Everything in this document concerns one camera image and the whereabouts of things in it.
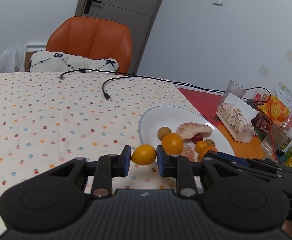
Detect orange leather chair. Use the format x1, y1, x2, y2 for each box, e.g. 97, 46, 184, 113
46, 16, 132, 73

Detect white fluffy cushion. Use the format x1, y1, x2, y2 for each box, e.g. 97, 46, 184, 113
29, 51, 119, 72

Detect floral white tablecloth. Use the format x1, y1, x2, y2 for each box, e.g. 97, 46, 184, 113
0, 70, 204, 240

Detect small tan longan fruit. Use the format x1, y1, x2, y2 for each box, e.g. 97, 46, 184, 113
157, 126, 172, 140

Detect small yellow kumquat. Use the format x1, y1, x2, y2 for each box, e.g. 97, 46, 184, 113
131, 145, 157, 166

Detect black USB cable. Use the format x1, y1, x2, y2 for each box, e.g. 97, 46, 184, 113
101, 75, 227, 103

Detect black door handle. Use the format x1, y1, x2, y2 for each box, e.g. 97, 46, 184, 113
83, 0, 102, 14

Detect grey door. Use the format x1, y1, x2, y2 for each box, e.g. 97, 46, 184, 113
75, 0, 163, 74

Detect red orange table mat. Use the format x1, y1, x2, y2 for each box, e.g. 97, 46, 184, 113
179, 88, 274, 159

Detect dark red round fruit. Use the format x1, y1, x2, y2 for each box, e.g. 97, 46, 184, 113
191, 133, 203, 144

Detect clear drinking glass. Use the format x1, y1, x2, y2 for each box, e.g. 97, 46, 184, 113
222, 80, 246, 102

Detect tiny orange kumquat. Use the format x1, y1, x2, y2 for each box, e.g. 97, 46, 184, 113
194, 140, 207, 153

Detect floral tissue box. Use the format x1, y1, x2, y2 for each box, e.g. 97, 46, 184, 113
216, 93, 258, 143

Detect colourful snack packages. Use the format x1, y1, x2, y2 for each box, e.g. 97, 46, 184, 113
252, 83, 292, 167

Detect brown kiwi-like fruit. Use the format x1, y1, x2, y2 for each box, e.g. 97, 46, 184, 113
205, 139, 215, 147

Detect small orange tangerine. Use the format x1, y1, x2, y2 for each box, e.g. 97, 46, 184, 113
198, 146, 218, 162

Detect large peeled pomelo segment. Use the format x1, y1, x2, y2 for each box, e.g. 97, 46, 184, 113
176, 122, 213, 140

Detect white plate with blue rim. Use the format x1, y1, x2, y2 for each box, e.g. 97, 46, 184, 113
139, 106, 234, 161

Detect large orange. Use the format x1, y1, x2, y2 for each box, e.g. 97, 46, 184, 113
161, 133, 183, 155

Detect small peeled pomelo piece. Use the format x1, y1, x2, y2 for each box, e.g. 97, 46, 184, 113
180, 144, 198, 162

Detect clear plastic bag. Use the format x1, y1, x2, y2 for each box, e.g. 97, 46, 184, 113
0, 46, 25, 73

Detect white framed board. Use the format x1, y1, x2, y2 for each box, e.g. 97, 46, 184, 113
24, 44, 46, 72

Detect white wall switch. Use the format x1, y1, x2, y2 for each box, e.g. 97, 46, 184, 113
213, 0, 225, 6

